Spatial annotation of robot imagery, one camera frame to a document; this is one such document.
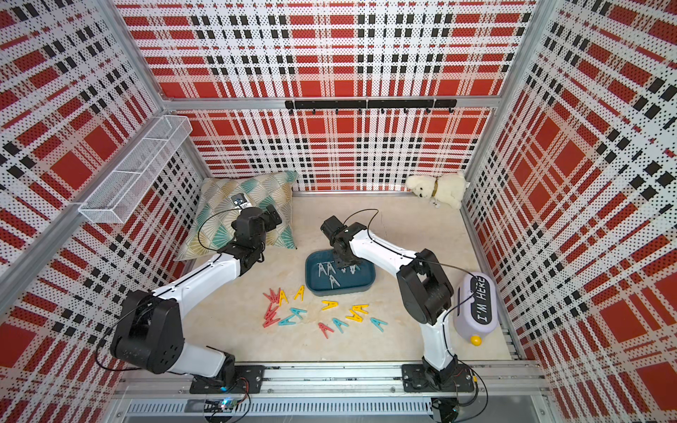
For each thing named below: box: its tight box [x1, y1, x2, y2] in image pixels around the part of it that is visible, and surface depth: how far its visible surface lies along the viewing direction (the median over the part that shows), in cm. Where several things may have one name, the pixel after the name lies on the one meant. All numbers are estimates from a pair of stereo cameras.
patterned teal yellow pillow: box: [175, 170, 299, 260], surface depth 97 cm
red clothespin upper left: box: [262, 287, 282, 305], surface depth 90 cm
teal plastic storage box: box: [305, 249, 377, 297], surface depth 95 cm
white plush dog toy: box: [405, 172, 470, 210], surface depth 117 cm
